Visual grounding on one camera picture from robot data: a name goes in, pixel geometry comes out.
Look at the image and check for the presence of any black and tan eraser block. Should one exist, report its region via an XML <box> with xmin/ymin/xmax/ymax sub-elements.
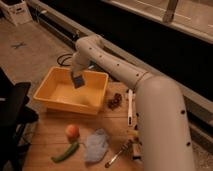
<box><xmin>132</xmin><ymin>143</ymin><xmax>141</xmax><ymax>160</ymax></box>

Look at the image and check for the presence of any green chili pepper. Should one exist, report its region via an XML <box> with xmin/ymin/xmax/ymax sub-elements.
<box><xmin>51</xmin><ymin>142</ymin><xmax>79</xmax><ymax>163</ymax></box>

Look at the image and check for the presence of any black coiled cable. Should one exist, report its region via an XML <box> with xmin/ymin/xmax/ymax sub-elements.
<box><xmin>56</xmin><ymin>53</ymin><xmax>76</xmax><ymax>68</ymax></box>

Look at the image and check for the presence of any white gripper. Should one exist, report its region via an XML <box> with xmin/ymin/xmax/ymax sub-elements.
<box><xmin>70</xmin><ymin>61</ymin><xmax>88</xmax><ymax>84</ymax></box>

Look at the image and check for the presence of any white cardboard box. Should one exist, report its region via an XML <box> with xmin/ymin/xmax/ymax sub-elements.
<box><xmin>0</xmin><ymin>0</ymin><xmax>32</xmax><ymax>26</ymax></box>

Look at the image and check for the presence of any peach fruit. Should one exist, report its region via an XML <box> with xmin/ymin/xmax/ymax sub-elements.
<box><xmin>65</xmin><ymin>124</ymin><xmax>79</xmax><ymax>139</ymax></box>

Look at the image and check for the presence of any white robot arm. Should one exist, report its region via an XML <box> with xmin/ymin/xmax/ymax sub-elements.
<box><xmin>71</xmin><ymin>35</ymin><xmax>196</xmax><ymax>171</ymax></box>

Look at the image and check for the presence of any grey blue cloth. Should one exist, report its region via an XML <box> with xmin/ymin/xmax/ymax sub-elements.
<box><xmin>84</xmin><ymin>129</ymin><xmax>109</xmax><ymax>163</ymax></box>

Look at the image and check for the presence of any blue sponge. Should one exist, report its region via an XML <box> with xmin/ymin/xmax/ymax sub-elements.
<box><xmin>73</xmin><ymin>76</ymin><xmax>85</xmax><ymax>88</ymax></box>

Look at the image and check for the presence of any yellow plastic tray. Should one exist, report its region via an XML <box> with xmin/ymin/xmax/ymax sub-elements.
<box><xmin>34</xmin><ymin>67</ymin><xmax>109</xmax><ymax>115</ymax></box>

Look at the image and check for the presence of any black chair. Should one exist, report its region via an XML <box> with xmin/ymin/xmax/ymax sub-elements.
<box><xmin>0</xmin><ymin>67</ymin><xmax>39</xmax><ymax>171</ymax></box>

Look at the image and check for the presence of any bunch of dark grapes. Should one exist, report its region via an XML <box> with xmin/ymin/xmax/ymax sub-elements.
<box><xmin>107</xmin><ymin>93</ymin><xmax>122</xmax><ymax>110</ymax></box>

